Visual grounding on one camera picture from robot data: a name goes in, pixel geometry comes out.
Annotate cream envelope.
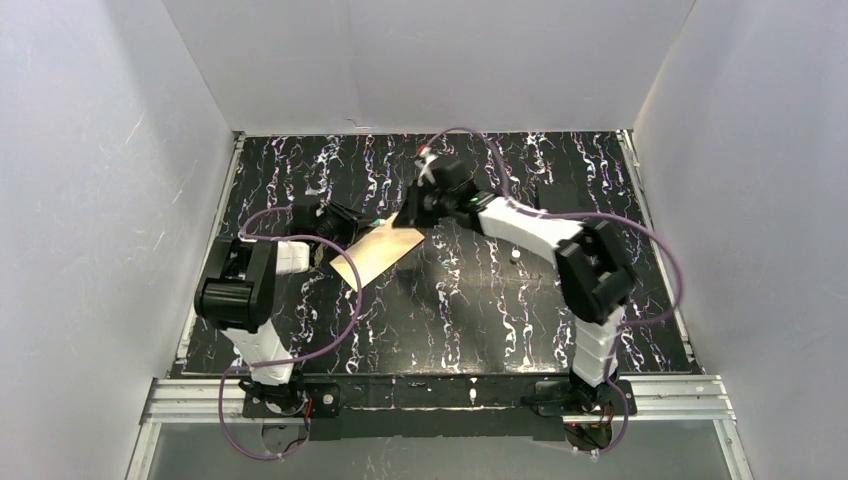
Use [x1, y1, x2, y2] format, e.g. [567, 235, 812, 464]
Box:
[330, 214, 425, 291]

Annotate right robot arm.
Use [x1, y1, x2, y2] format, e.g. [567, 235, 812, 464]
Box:
[392, 147, 637, 416]

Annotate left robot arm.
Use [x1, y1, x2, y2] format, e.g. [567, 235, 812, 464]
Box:
[194, 197, 383, 415]

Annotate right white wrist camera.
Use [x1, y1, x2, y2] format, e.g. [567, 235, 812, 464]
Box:
[414, 146, 438, 187]

